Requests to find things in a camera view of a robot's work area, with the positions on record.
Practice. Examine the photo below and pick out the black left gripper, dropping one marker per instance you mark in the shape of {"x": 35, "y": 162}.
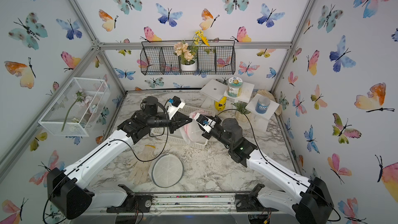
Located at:
{"x": 181, "y": 118}

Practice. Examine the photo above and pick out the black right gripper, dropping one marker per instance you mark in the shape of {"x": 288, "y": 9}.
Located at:
{"x": 207, "y": 136}

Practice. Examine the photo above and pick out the white mesh laundry bag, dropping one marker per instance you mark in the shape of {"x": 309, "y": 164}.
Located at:
{"x": 166, "y": 171}

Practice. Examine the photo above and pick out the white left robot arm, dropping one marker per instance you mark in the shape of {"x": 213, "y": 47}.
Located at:
{"x": 68, "y": 188}

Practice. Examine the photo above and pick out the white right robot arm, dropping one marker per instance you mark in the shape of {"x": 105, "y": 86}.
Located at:
{"x": 267, "y": 161}

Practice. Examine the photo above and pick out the white perforated plastic basket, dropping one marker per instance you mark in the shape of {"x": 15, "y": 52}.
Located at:
{"x": 176, "y": 136}

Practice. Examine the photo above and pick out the yellow plastic bottle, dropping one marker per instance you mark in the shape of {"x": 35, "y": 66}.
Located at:
{"x": 220, "y": 105}

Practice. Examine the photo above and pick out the cream bubble plant pot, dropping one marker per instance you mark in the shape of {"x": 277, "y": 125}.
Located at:
{"x": 242, "y": 118}

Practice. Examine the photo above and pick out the green artificial plant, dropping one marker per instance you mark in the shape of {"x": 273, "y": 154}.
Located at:
{"x": 241, "y": 107}

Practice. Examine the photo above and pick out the white tiered wooden shelf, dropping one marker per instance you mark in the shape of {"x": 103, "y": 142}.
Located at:
{"x": 215, "y": 91}

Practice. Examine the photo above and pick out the green lidded glass jar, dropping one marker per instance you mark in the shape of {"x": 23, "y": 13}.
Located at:
{"x": 234, "y": 86}

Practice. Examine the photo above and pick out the blue granule jar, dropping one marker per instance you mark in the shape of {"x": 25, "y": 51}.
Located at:
{"x": 262, "y": 104}

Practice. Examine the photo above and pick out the beige woven fan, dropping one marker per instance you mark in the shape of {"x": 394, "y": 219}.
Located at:
{"x": 267, "y": 94}

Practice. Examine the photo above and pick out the white pot with flowers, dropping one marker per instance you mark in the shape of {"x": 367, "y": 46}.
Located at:
{"x": 188, "y": 51}

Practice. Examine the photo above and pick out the beige work glove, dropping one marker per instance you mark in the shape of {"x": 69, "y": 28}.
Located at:
{"x": 139, "y": 170}

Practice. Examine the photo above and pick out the pink artificial rose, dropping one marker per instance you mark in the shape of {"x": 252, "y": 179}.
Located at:
{"x": 78, "y": 107}

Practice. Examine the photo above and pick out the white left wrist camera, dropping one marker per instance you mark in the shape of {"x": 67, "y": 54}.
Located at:
{"x": 173, "y": 105}

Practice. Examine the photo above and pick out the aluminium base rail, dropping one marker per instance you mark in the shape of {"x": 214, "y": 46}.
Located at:
{"x": 167, "y": 203}

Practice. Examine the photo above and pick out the black wire wall basket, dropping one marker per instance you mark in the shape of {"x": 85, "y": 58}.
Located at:
{"x": 214, "y": 57}

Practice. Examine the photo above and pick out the white wire wall basket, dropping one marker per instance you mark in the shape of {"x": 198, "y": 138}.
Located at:
{"x": 97, "y": 112}

